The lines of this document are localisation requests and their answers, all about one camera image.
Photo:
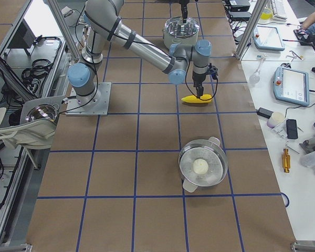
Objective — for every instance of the gold brass fitting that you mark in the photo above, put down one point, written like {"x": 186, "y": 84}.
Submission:
{"x": 286, "y": 160}

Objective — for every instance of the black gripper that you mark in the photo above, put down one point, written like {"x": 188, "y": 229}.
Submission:
{"x": 198, "y": 79}

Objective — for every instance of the black power adapter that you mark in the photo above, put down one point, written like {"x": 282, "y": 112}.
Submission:
{"x": 264, "y": 113}

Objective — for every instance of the white steamed bun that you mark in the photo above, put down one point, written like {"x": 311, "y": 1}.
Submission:
{"x": 200, "y": 166}

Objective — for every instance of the pale green electric pot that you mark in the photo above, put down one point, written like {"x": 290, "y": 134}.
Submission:
{"x": 169, "y": 40}

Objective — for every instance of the aluminium frame post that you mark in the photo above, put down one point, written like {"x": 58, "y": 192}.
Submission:
{"x": 252, "y": 23}

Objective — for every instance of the steel steamer pot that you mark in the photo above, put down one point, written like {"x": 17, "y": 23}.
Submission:
{"x": 210, "y": 150}

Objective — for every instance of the yellow tape roll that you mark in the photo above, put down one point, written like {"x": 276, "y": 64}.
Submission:
{"x": 266, "y": 14}

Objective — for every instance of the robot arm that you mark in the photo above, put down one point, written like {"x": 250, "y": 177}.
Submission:
{"x": 106, "y": 25}

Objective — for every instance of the near teach pendant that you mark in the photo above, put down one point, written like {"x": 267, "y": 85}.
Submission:
{"x": 291, "y": 86}

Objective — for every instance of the glass pot lid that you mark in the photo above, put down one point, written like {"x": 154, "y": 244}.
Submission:
{"x": 175, "y": 27}

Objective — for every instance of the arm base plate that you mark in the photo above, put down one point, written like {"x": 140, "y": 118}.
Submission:
{"x": 96, "y": 103}

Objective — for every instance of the grey chair with bowl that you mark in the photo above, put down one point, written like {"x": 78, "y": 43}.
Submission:
{"x": 37, "y": 126}

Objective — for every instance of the far teach pendant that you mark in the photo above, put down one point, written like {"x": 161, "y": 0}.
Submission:
{"x": 268, "y": 38}

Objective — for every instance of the yellow corn cob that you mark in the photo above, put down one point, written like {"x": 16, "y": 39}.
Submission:
{"x": 192, "y": 99}

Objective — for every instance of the teach pendant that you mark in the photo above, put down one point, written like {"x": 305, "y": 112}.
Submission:
{"x": 268, "y": 38}
{"x": 291, "y": 86}

